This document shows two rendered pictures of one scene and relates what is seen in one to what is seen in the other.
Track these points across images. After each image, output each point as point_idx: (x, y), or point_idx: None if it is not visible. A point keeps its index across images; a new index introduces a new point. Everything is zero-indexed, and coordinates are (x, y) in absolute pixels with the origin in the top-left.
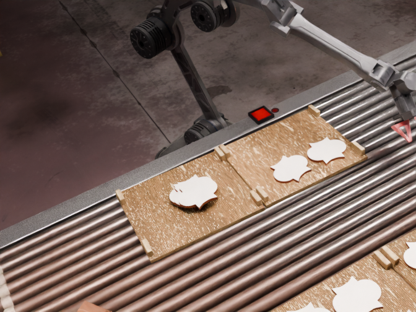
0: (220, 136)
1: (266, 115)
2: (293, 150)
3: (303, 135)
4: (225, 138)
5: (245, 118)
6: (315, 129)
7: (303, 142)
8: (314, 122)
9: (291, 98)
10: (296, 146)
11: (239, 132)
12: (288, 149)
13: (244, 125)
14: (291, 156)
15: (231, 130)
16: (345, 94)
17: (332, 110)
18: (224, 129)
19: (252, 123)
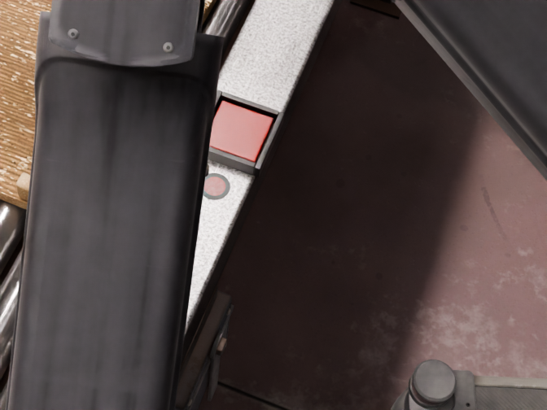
0: (293, 9)
1: (214, 131)
2: (16, 24)
3: (26, 93)
4: (272, 6)
5: (282, 107)
6: (1, 135)
7: (8, 67)
8: (22, 160)
9: (201, 270)
10: (17, 43)
11: (252, 47)
12: (34, 23)
13: (261, 79)
14: (10, 3)
15: (279, 41)
16: (6, 394)
17: (8, 279)
18: (306, 37)
19: (242, 97)
